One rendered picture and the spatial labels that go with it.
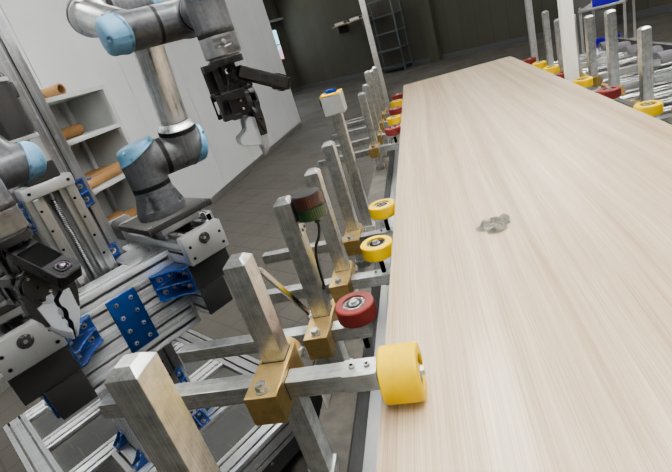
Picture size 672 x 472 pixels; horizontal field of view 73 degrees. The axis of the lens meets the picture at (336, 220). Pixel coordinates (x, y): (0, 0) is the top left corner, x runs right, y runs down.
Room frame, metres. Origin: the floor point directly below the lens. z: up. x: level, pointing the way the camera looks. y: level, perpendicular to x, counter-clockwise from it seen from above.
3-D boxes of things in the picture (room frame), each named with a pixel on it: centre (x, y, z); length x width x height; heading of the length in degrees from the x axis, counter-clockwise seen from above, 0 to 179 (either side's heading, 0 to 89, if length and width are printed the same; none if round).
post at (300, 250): (0.84, 0.09, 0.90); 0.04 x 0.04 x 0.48; 75
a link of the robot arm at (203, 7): (0.99, 0.12, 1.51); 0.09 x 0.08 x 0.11; 30
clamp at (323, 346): (0.82, 0.09, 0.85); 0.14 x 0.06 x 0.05; 165
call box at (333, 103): (1.57, -0.11, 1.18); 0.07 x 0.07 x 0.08; 75
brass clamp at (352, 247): (1.30, -0.04, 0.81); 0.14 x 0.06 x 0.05; 165
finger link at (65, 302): (0.78, 0.53, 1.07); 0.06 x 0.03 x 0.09; 59
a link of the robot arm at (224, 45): (0.99, 0.11, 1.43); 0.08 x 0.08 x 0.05
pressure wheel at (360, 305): (0.78, 0.02, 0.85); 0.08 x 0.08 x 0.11
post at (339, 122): (1.58, -0.11, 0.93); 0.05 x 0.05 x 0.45; 75
